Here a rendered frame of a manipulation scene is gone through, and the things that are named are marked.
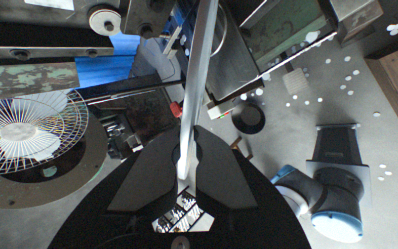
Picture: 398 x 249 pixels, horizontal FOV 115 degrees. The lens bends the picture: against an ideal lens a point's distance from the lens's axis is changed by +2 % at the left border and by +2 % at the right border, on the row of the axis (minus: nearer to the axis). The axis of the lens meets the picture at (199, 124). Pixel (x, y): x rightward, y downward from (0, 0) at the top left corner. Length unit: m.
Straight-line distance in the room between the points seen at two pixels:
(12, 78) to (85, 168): 1.19
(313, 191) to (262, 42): 0.50
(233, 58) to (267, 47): 0.14
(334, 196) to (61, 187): 1.62
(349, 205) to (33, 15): 0.85
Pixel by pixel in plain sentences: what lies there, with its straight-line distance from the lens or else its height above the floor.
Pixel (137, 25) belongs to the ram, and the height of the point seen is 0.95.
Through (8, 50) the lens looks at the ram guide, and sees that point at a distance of 0.34.
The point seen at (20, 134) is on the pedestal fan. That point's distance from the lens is 1.01.
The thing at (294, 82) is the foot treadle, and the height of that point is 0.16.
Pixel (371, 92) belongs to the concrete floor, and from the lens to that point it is 1.13.
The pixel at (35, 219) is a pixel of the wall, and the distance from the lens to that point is 7.07.
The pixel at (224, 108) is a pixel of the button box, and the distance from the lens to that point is 0.65.
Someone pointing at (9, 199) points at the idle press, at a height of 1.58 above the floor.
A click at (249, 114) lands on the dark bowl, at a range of 1.27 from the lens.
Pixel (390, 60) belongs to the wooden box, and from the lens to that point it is 0.76.
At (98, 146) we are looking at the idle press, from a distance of 1.52.
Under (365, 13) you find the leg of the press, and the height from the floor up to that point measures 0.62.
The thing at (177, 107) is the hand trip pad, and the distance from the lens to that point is 0.60.
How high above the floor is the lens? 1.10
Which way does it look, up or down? 40 degrees down
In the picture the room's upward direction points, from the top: 117 degrees counter-clockwise
